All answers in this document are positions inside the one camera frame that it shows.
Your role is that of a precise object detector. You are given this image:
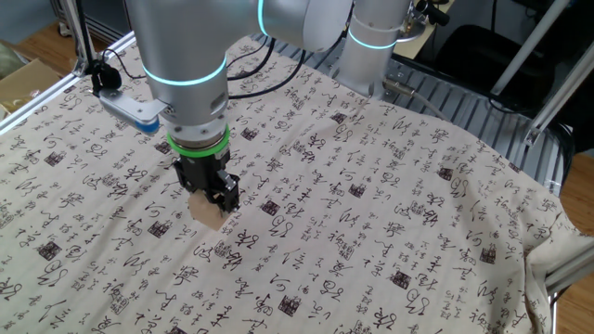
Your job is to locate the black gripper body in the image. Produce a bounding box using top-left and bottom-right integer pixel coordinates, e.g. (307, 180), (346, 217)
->
(178, 151), (232, 192)

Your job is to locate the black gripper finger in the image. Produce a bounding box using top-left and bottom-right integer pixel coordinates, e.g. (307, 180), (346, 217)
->
(206, 170), (241, 214)
(172, 160), (194, 192)

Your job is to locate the small wooden block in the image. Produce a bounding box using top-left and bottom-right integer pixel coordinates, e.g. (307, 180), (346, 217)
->
(187, 192), (233, 232)

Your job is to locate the beige calligraphy print tablecloth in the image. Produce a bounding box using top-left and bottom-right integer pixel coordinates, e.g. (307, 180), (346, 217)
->
(0, 32), (594, 334)

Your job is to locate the dark metal cabinet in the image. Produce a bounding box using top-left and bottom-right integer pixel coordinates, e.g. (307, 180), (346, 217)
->
(48, 0), (136, 45)

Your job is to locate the brown cardboard box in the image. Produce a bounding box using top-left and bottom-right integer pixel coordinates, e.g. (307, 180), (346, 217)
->
(0, 58), (61, 115)

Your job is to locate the pale green bag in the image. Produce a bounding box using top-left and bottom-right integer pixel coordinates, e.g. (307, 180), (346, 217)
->
(0, 41), (29, 80)

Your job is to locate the black office chair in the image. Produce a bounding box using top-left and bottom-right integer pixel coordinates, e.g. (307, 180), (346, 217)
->
(433, 25), (558, 117)

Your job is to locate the grey diagonal pole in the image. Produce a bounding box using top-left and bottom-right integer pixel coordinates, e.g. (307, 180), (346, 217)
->
(490, 0), (571, 97)

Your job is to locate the green flange ring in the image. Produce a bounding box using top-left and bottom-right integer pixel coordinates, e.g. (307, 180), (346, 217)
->
(165, 124), (231, 159)

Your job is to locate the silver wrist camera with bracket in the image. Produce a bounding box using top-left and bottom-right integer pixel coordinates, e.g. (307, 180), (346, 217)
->
(97, 88), (175, 136)

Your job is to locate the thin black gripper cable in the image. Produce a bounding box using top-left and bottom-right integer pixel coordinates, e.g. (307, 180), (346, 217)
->
(100, 35), (307, 101)

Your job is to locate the aluminium table edge rail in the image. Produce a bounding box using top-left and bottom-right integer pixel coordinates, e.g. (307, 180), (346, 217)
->
(543, 245), (594, 334)
(0, 30), (138, 135)

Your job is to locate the aluminium frame post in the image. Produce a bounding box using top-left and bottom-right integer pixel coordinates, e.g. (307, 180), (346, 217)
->
(523, 44), (594, 148)
(59, 0), (109, 78)

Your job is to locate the grey cable with metal connector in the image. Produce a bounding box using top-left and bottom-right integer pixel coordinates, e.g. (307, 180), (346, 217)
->
(382, 77), (450, 122)

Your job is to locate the black cylindrical handle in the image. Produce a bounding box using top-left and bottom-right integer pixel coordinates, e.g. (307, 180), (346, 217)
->
(414, 0), (451, 28)

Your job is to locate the black floor cable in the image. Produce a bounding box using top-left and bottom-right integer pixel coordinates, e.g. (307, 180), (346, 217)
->
(550, 121), (577, 171)

